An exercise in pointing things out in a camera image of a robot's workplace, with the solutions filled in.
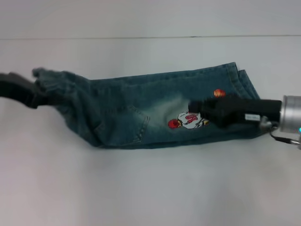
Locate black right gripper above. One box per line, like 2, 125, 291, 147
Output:
188, 93, 283, 129

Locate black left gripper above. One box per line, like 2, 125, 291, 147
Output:
0, 72, 56, 110

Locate blue denim shorts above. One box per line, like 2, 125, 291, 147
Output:
32, 62, 271, 149

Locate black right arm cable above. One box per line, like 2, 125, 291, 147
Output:
259, 115, 301, 145

